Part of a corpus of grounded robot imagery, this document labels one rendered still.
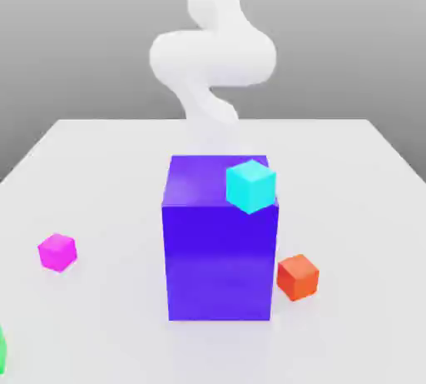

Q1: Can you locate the small cyan cube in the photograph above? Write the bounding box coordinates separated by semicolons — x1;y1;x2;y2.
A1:
225;158;278;216

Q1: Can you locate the small orange cube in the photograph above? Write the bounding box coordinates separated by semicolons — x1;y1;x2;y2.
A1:
276;253;320;302

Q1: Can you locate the small magenta cube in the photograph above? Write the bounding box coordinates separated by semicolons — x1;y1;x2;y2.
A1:
37;232;78;273

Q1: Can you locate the small green cube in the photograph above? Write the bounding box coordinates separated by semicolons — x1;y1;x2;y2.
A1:
0;325;8;373

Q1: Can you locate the large purple box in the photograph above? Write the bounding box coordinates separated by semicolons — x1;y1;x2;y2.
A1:
161;154;280;322

